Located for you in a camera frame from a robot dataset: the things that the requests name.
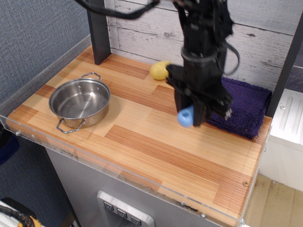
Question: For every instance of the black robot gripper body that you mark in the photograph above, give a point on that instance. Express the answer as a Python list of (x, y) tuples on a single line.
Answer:
[(203, 80)]

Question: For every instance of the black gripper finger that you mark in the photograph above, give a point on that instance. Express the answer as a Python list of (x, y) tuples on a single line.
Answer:
[(202, 111), (182, 100)]

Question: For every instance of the blue spoon with grey bowl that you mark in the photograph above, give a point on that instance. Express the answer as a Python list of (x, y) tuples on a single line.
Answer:
[(185, 116)]

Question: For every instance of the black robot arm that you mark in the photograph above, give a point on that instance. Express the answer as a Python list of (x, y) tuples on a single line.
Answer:
[(205, 24)]

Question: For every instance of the yellow toy potato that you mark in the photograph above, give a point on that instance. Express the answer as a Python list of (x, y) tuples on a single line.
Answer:
[(158, 70)]

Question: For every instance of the folded purple towel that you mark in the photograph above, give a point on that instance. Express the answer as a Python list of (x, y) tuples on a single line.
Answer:
[(249, 106)]

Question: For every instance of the white ribbed appliance top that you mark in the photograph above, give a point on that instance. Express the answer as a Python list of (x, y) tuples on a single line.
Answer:
[(287, 123)]

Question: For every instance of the stainless steel pot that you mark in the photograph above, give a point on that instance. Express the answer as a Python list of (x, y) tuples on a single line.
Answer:
[(80, 103)]

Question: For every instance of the silver dispenser button panel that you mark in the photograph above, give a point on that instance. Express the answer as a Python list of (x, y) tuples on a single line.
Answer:
[(125, 211)]

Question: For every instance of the yellow object bottom left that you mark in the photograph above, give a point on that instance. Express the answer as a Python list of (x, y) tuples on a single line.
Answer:
[(35, 222)]

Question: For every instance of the black vertical post right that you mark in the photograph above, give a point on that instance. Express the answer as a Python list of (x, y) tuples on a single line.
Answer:
[(286, 69)]

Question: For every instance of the black vertical post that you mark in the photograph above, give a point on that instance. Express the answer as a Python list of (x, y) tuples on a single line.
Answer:
[(286, 69), (99, 36)]

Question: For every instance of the black vertical post left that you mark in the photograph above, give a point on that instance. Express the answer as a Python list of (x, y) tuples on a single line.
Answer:
[(99, 36)]

